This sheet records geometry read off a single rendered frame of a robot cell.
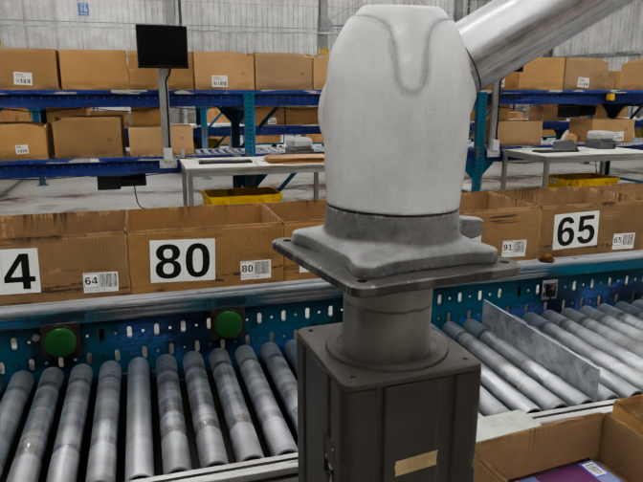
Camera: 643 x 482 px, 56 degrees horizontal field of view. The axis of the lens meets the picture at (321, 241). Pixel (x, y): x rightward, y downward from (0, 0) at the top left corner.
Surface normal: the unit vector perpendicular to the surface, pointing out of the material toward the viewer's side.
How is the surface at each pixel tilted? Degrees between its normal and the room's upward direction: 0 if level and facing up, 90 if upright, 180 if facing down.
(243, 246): 90
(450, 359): 0
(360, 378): 0
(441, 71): 76
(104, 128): 90
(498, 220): 90
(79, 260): 90
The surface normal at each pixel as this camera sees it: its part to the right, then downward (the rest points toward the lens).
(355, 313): -0.76, 0.14
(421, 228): 0.29, 0.15
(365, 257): -0.08, -0.91
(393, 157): -0.16, 0.24
